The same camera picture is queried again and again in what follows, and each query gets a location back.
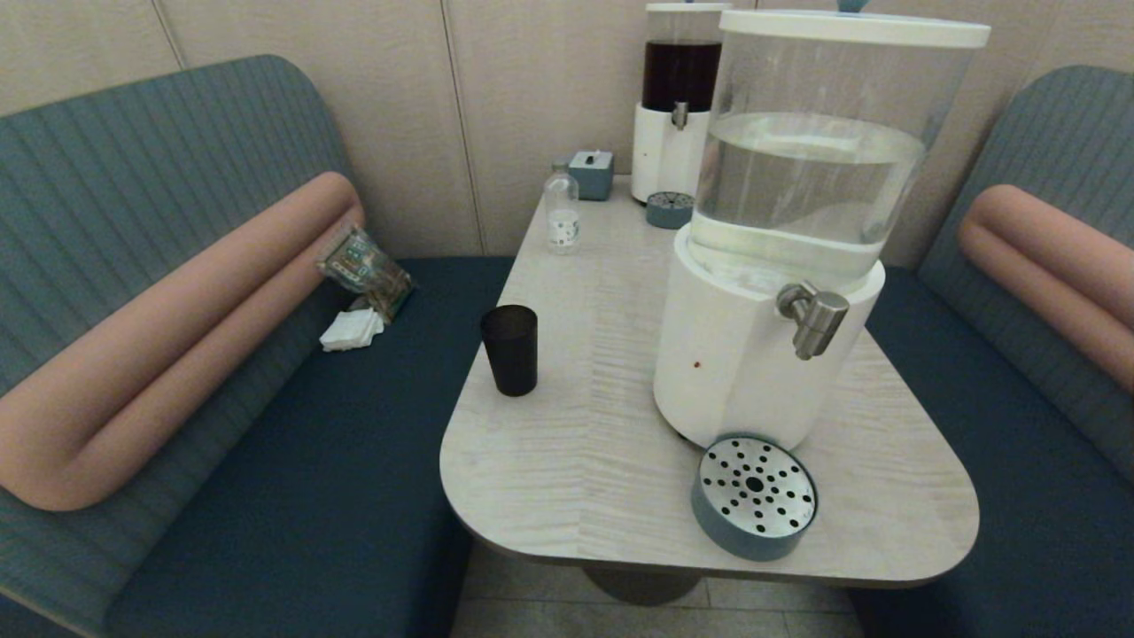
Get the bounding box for large clear water dispenser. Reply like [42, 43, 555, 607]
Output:
[653, 11, 991, 451]

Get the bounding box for large blue perforated drip tray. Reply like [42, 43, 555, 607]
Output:
[691, 434, 819, 562]

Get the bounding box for golden table pedestal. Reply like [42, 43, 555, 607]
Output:
[580, 565, 710, 608]

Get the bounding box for teal tissue box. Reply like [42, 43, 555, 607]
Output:
[569, 150, 615, 201]

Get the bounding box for small blue drip tray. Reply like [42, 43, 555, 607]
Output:
[645, 191, 696, 230]

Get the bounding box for white paper napkins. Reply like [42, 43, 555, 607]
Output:
[319, 306, 385, 353]

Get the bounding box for small clear plastic bottle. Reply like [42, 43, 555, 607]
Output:
[544, 163, 581, 255]

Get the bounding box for pink bolster cushion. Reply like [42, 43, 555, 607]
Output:
[957, 184, 1134, 395]
[0, 172, 366, 512]

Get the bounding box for blue upholstered bench sofa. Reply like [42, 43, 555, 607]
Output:
[0, 55, 515, 638]
[850, 66, 1134, 638]

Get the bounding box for silver water dispenser tap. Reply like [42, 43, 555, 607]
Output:
[777, 282, 851, 361]

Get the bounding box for black plastic cup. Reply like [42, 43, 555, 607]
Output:
[480, 305, 539, 398]

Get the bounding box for clear plastic snack bag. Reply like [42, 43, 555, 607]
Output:
[317, 226, 416, 322]

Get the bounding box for small dark drink dispenser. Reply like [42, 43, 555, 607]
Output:
[631, 3, 734, 206]

